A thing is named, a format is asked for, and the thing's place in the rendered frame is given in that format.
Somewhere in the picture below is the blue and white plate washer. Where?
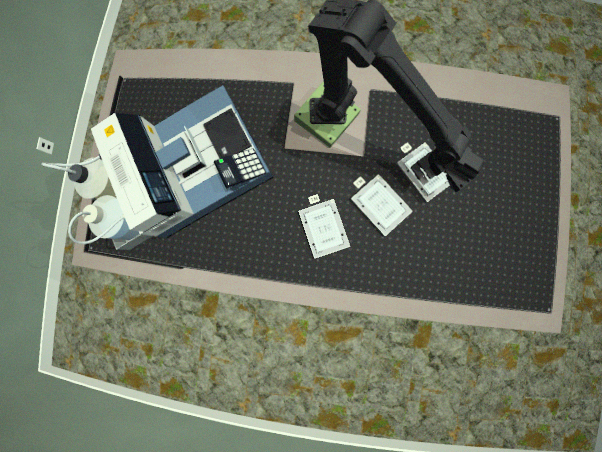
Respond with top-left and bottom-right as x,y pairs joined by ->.
91,85 -> 274,238

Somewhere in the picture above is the white flexible tube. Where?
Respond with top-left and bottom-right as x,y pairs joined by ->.
41,156 -> 100,174

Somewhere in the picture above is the white plastic bottle with dark cap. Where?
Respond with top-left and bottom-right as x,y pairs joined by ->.
68,159 -> 116,201

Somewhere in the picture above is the white flexible hose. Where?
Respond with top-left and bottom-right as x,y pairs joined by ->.
68,212 -> 124,244

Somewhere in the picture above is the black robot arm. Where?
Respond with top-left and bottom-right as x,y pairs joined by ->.
308,0 -> 484,192

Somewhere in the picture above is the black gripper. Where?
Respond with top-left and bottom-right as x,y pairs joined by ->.
411,150 -> 443,185

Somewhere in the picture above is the white microplate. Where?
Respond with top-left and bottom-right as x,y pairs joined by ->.
405,149 -> 447,194
359,182 -> 405,228
305,206 -> 343,251

